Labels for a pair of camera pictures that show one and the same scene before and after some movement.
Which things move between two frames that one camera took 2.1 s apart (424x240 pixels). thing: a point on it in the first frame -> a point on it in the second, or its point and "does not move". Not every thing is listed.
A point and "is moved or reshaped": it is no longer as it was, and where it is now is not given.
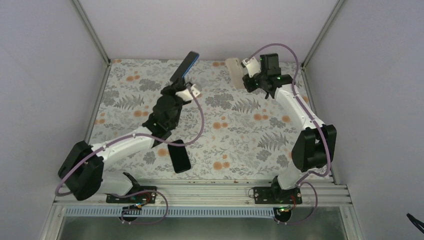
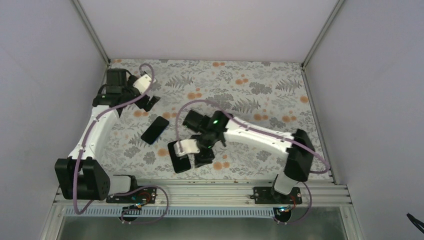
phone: (186, 65) is moved or reshaped
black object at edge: (416, 222) does not move
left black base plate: (146, 197) does not move
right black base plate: (275, 195) does not move
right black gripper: (249, 87) -> (204, 159)
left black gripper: (172, 88) -> (142, 104)
